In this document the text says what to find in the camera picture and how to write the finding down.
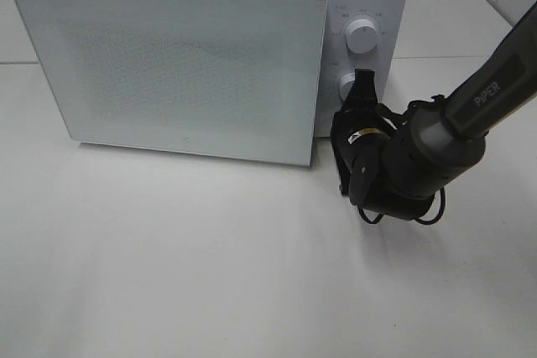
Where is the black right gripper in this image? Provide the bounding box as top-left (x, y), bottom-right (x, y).
top-left (330, 69), bottom-right (395, 195)

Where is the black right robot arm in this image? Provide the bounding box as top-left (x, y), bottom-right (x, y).
top-left (330, 7), bottom-right (536, 226)

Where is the white dial knob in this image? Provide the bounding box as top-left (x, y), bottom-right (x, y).
top-left (337, 73), bottom-right (356, 102)
top-left (344, 15), bottom-right (379, 54)

